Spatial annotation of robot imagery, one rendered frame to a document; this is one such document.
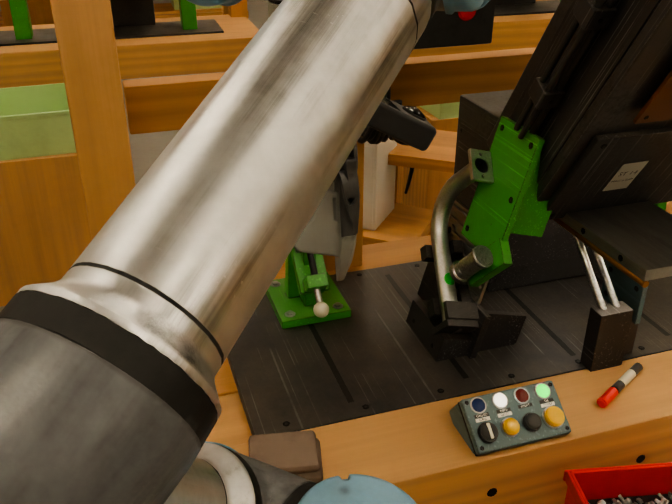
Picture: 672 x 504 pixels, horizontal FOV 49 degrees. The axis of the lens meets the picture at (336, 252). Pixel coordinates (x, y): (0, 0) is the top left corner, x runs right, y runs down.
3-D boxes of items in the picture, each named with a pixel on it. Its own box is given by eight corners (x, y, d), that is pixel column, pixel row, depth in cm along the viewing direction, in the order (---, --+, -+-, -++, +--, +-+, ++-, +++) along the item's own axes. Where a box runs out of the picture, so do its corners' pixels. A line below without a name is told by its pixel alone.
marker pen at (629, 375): (632, 368, 122) (634, 360, 121) (642, 372, 121) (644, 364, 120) (595, 405, 114) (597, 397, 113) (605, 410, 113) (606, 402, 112)
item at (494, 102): (620, 270, 150) (654, 106, 134) (486, 294, 142) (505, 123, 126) (569, 231, 166) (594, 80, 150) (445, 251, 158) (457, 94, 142)
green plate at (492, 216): (535, 268, 121) (583, 146, 113) (492, 264, 118) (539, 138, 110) (500, 237, 130) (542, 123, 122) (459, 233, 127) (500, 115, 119)
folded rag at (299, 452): (319, 443, 106) (319, 427, 105) (323, 485, 99) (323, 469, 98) (249, 448, 105) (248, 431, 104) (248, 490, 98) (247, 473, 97)
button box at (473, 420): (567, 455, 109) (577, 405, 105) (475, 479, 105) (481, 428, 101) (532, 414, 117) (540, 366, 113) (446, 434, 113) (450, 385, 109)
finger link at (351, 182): (329, 231, 71) (321, 140, 69) (346, 228, 71) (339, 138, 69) (344, 240, 66) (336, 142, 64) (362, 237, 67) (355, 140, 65)
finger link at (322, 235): (292, 287, 71) (282, 191, 69) (351, 277, 72) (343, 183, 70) (300, 295, 68) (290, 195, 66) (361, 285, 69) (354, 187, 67)
